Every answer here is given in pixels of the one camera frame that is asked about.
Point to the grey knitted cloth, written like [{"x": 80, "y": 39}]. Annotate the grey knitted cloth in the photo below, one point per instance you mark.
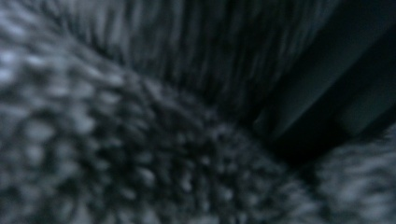
[{"x": 93, "y": 124}]

